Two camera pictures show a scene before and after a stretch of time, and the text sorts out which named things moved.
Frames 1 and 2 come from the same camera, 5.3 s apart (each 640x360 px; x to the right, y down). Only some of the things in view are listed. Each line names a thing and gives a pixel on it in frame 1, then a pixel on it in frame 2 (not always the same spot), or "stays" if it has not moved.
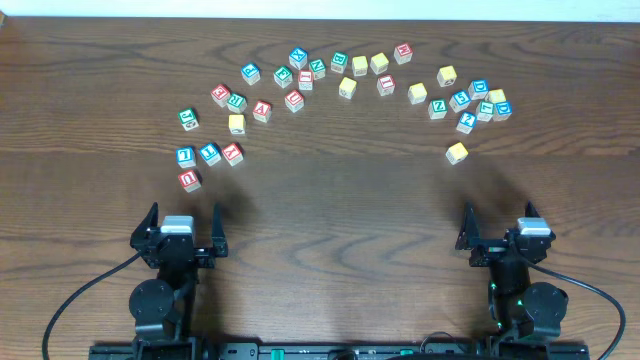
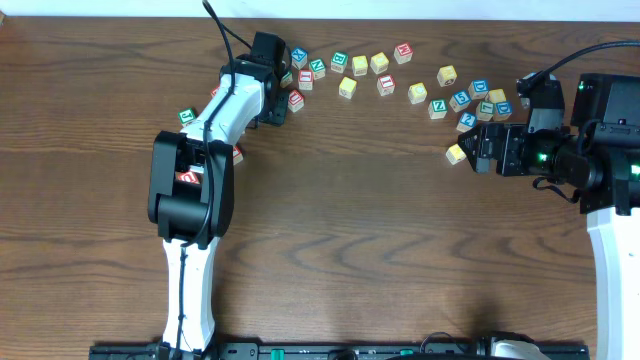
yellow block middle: (347, 87) stays
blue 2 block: (467, 122) stays
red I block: (386, 84) stays
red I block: (305, 80) stays
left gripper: (180, 251) → (276, 107)
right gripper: (501, 252) → (489, 147)
